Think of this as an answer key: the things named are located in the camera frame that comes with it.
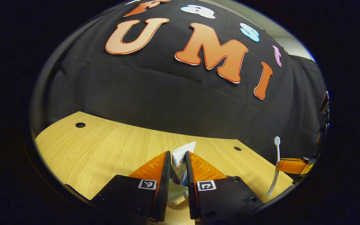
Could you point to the white toothbrush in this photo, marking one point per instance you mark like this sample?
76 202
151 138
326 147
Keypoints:
277 156

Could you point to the black backdrop cloth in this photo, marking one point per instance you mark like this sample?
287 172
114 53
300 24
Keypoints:
167 100

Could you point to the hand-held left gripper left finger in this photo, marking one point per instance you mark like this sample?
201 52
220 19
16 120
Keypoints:
164 187

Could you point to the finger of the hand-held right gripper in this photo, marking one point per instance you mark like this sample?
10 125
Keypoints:
295 165

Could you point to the white toothpaste tube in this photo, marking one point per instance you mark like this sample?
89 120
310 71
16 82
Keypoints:
180 156

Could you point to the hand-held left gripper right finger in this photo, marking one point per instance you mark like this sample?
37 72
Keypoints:
190 187

